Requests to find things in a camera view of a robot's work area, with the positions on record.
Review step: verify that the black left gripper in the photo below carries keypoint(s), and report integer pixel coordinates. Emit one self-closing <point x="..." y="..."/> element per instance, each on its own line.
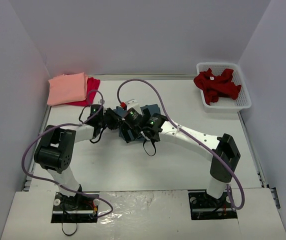
<point x="113" y="119"/>

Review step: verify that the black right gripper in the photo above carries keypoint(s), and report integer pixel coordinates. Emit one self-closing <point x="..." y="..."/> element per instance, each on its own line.
<point x="127" y="131"/>

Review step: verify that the teal blue t shirt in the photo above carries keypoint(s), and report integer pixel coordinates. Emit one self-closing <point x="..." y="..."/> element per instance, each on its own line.
<point x="153" y="110"/>

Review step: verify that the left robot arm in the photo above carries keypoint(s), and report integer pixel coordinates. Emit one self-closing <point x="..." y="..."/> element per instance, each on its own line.
<point x="55" y="149"/>

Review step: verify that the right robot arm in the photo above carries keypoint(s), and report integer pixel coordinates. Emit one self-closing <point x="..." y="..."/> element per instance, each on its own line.
<point x="159" y="128"/>

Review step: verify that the folded magenta t shirt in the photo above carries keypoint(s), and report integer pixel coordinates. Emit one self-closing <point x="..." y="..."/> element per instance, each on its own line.
<point x="90" y="93"/>

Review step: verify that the folded salmon pink t shirt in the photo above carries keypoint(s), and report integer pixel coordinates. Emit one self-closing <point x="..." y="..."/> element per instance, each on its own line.
<point x="67" y="88"/>

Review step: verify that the crumpled dark red t shirt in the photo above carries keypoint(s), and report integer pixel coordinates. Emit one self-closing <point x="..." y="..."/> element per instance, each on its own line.
<point x="217" y="86"/>

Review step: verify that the white perforated plastic basket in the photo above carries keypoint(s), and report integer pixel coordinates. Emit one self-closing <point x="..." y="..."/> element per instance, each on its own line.
<point x="225" y="104"/>

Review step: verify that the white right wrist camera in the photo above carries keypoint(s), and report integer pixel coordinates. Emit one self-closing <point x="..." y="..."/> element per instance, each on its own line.
<point x="132" y="103"/>

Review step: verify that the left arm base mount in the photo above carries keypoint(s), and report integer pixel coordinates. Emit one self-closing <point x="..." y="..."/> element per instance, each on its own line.
<point x="77" y="209"/>

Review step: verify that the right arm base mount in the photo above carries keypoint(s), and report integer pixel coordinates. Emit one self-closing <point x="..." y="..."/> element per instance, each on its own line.
<point x="204" y="207"/>

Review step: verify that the aluminium table edge rail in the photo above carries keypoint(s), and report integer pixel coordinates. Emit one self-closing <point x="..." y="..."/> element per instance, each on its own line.
<point x="253" y="152"/>

